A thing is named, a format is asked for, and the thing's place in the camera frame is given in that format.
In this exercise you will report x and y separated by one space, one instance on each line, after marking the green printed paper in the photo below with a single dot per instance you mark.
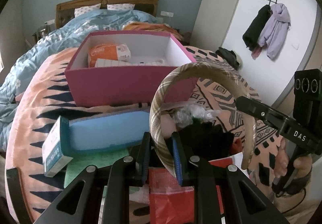
100 161

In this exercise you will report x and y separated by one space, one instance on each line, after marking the orange white diaper pack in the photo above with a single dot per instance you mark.
100 51

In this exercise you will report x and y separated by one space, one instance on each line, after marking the dark garment pale lining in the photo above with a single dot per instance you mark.
227 57

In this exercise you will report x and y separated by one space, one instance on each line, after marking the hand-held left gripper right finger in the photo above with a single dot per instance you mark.
177 163

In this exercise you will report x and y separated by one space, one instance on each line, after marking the red white carton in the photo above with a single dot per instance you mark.
226 161

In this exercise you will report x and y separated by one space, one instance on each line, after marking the beige plaid headband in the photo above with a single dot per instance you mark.
157 110

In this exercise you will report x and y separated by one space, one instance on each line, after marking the clear plastic wrap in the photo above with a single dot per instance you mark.
198 113

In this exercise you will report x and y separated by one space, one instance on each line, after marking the white pack orange print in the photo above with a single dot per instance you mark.
110 62

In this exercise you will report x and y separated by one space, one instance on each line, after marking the cluttered bedside table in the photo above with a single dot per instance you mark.
39 35

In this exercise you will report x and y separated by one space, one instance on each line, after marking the black cloth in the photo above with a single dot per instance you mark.
208 138

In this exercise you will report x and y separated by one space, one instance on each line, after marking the orange yellow clothes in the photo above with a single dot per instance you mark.
148 27

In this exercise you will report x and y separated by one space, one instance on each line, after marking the teal white small box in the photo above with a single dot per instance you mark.
54 151

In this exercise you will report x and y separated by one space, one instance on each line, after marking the wooden headboard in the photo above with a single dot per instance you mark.
140 2

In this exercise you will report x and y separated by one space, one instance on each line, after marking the person's right forearm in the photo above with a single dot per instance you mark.
309 209

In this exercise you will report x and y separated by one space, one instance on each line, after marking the black coat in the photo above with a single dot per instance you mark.
256 27

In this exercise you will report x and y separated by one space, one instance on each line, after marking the pink garment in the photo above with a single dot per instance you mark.
256 53

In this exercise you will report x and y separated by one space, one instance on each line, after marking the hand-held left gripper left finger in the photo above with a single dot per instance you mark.
144 163

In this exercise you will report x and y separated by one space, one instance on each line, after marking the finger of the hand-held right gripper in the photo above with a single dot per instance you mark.
259 110

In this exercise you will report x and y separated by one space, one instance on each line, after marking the red plastic bag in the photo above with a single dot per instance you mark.
171 201

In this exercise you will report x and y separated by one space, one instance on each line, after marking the blue floral duvet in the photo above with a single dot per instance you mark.
50 35

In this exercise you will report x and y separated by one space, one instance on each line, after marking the white light switch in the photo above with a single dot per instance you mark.
295 46

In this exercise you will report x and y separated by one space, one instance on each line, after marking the person's right hand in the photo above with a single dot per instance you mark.
280 158

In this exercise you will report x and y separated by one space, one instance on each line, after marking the pink cardboard box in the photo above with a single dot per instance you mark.
100 88

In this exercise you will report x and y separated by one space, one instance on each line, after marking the white dotted pillow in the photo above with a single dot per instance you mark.
86 10
120 7

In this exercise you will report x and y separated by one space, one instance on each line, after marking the purple hooded coat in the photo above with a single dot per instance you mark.
275 30

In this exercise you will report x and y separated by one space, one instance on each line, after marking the peach patterned blanket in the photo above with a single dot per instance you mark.
37 103

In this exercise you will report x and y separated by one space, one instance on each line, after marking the blue case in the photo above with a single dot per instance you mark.
105 130

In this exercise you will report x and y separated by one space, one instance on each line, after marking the white wall socket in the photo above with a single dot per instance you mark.
49 22
167 13

